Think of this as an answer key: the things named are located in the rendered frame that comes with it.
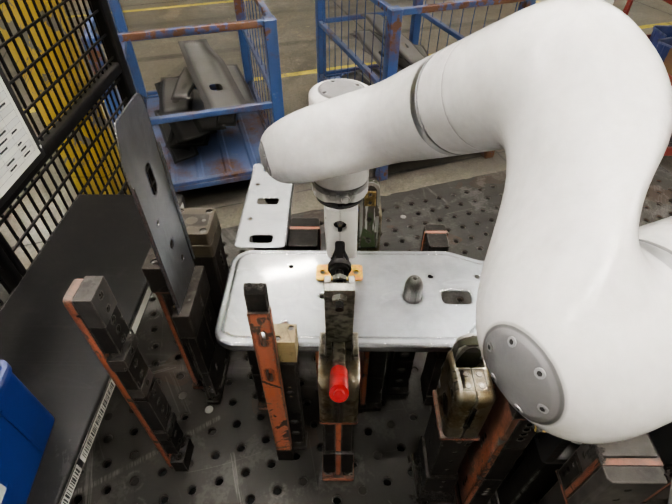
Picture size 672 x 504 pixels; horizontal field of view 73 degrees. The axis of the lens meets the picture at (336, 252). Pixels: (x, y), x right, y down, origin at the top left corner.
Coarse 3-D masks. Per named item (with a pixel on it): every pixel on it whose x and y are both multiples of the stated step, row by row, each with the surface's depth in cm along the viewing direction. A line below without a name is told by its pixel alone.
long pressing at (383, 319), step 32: (256, 256) 86; (288, 256) 86; (320, 256) 86; (384, 256) 86; (416, 256) 86; (448, 256) 86; (288, 288) 80; (320, 288) 80; (384, 288) 80; (448, 288) 80; (224, 320) 75; (288, 320) 75; (320, 320) 75; (384, 320) 75; (416, 320) 75; (448, 320) 75
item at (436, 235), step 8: (432, 224) 94; (440, 224) 94; (424, 232) 93; (432, 232) 92; (440, 232) 92; (424, 240) 94; (432, 240) 91; (440, 240) 91; (424, 248) 94; (432, 248) 90; (440, 248) 90; (448, 248) 90
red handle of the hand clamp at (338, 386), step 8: (336, 344) 62; (344, 344) 63; (352, 344) 64; (336, 352) 60; (344, 352) 60; (336, 360) 57; (344, 360) 58; (336, 368) 54; (344, 368) 55; (336, 376) 52; (344, 376) 53; (336, 384) 50; (344, 384) 51; (336, 392) 50; (344, 392) 50; (336, 400) 51; (344, 400) 51
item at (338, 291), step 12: (336, 264) 54; (348, 264) 55; (324, 276) 53; (336, 276) 54; (324, 288) 52; (336, 288) 52; (348, 288) 52; (324, 300) 53; (336, 300) 52; (348, 300) 53; (336, 312) 56; (348, 312) 56; (336, 324) 58; (348, 324) 58; (336, 336) 61; (348, 336) 61; (348, 348) 64
